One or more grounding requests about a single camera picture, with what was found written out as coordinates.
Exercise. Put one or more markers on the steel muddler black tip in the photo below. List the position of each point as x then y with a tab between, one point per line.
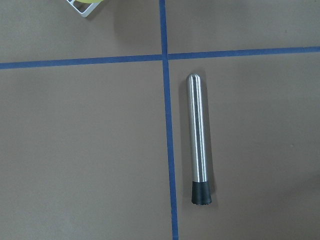
201	192

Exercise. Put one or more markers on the white wire cup rack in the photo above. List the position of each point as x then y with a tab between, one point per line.
84	7

